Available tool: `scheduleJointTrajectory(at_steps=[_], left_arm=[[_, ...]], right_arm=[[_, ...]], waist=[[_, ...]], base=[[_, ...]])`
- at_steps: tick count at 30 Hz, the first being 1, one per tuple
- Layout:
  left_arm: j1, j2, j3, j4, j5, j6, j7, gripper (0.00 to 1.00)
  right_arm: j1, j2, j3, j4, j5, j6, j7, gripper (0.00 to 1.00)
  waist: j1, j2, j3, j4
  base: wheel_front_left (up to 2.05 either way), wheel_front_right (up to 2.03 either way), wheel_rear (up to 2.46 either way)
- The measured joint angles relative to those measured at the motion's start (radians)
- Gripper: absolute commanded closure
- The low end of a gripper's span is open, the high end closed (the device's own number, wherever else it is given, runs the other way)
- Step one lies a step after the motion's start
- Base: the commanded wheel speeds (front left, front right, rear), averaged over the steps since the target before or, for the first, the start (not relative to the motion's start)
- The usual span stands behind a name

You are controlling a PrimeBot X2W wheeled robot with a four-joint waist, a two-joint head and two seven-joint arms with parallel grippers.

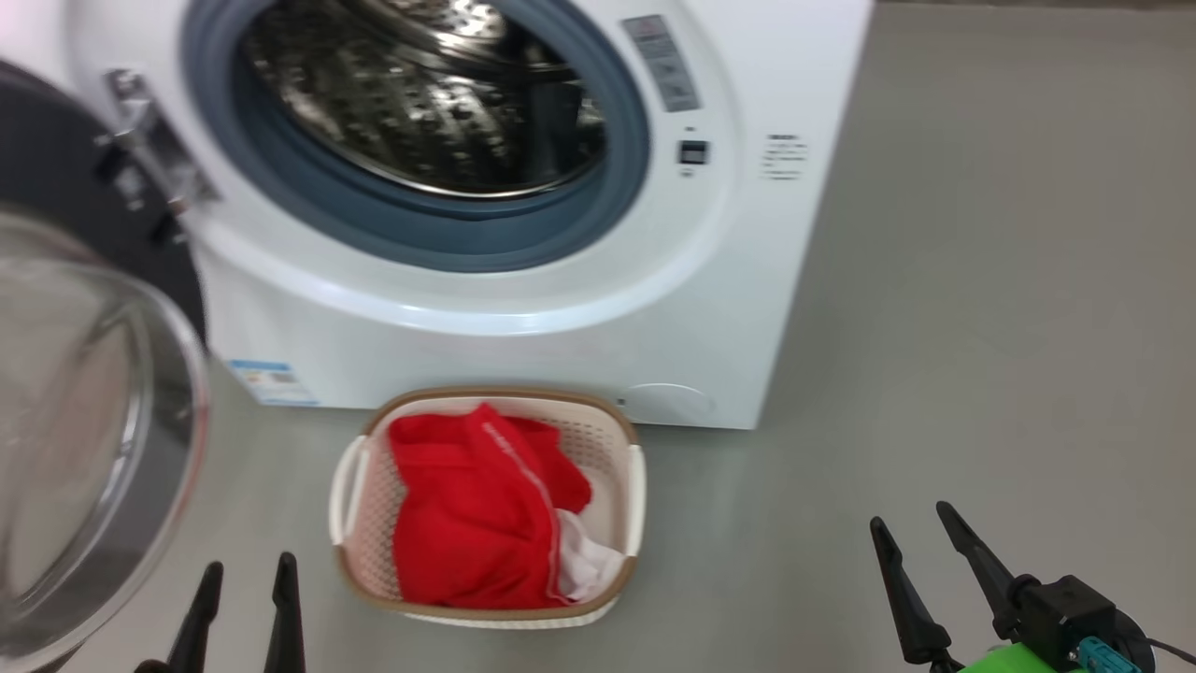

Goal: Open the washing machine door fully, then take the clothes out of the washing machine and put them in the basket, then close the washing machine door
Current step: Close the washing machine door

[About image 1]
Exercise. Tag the black round glass washer door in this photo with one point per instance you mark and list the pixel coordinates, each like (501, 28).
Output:
(84, 449)

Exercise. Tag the grey warning sticker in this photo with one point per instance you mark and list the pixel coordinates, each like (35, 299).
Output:
(662, 65)

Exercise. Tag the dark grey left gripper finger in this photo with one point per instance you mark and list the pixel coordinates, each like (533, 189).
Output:
(285, 626)
(198, 626)

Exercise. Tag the stainless steel washing machine drum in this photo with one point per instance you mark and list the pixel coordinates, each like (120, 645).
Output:
(392, 103)

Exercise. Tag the silver metal door hinge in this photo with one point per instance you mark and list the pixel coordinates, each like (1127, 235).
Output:
(154, 154)

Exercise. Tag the white front-load washing machine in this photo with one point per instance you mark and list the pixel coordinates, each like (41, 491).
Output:
(710, 280)

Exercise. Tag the red garment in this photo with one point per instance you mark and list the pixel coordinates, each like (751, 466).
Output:
(467, 505)

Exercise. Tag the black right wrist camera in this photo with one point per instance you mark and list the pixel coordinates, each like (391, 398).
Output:
(1065, 617)

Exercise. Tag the blue energy label sticker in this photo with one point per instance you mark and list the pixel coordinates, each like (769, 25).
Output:
(271, 383)

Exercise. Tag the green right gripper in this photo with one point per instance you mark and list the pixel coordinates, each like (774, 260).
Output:
(1014, 662)

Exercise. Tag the round white filter cover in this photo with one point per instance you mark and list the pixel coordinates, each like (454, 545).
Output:
(668, 404)

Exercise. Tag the cream plastic laundry basket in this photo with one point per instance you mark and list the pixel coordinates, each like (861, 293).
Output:
(617, 467)

